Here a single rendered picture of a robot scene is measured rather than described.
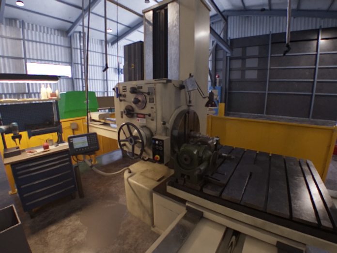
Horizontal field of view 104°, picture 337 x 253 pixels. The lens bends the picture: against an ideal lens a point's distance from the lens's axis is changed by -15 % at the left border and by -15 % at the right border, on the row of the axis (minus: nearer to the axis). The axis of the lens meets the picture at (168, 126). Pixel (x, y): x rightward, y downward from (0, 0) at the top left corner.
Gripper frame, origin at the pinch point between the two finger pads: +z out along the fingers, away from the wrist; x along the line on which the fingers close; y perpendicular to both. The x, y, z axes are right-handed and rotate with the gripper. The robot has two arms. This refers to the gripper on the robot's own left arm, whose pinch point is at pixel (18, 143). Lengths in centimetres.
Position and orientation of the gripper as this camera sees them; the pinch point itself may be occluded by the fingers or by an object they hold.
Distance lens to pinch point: 299.8
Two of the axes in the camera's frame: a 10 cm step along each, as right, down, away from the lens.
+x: 6.3, -1.6, 7.6
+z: 0.0, 9.8, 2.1
